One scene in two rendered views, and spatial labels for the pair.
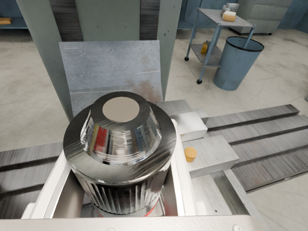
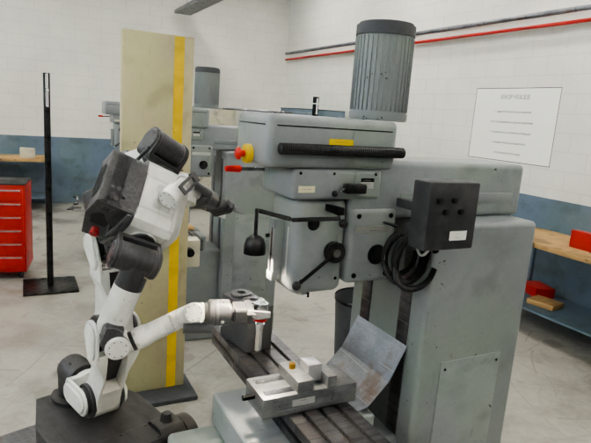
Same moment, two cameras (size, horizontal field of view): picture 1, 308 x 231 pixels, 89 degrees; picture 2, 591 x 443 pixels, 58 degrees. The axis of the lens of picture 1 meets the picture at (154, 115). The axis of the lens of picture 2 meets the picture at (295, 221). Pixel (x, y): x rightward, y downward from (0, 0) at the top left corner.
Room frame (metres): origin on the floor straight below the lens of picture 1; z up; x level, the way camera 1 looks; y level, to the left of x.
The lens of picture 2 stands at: (-0.06, -1.74, 1.89)
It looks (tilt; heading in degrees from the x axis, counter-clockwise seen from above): 11 degrees down; 83
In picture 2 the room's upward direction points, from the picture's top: 4 degrees clockwise
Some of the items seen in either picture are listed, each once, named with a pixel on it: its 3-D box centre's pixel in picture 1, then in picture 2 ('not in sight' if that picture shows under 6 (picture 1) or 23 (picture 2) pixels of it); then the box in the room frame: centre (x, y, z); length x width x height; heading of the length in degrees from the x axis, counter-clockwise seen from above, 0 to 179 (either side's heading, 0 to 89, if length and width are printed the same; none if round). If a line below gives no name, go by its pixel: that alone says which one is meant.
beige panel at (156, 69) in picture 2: not in sight; (154, 224); (-0.56, 1.62, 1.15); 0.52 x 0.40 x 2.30; 21
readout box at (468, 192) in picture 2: not in sight; (445, 214); (0.58, -0.17, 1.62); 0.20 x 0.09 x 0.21; 21
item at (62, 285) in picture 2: not in sight; (48, 184); (-1.90, 3.67, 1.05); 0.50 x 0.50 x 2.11; 21
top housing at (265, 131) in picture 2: not in sight; (317, 140); (0.20, 0.04, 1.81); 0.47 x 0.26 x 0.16; 21
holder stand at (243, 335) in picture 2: not in sight; (245, 318); (0.01, 0.39, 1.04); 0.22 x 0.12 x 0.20; 120
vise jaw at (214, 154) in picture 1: (195, 158); (295, 375); (0.17, -0.09, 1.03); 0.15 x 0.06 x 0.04; 111
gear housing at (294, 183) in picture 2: not in sight; (320, 179); (0.22, 0.04, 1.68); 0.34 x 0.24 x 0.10; 21
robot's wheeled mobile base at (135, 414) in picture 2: not in sight; (98, 413); (-0.59, 0.38, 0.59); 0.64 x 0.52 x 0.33; 129
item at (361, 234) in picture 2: not in sight; (353, 237); (0.36, 0.10, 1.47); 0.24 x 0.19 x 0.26; 111
